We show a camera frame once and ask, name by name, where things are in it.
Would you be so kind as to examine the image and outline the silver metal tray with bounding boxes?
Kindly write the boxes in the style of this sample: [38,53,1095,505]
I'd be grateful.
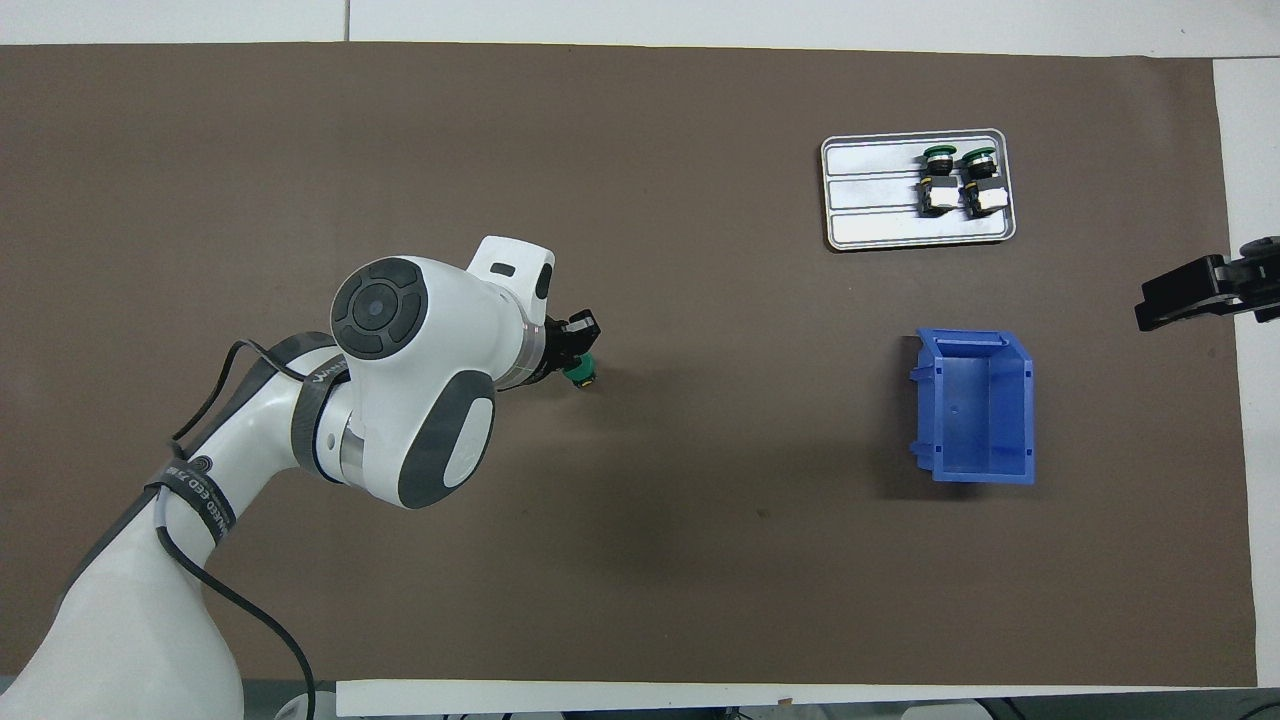
[820,128,1017,252]

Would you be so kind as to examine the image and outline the blue plastic bin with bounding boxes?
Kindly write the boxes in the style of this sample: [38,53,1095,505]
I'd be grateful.
[908,328,1036,486]

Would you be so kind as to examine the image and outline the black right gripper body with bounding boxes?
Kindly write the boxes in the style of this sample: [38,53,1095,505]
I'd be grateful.
[1240,237,1280,323]

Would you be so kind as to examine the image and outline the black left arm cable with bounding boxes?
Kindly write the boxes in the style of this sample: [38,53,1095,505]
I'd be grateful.
[163,340,318,720]

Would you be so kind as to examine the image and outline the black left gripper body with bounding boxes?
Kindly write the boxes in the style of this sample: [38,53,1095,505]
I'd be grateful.
[530,318,574,386]

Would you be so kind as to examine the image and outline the brown table mat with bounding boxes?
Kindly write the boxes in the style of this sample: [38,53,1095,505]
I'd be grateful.
[0,42,1259,689]

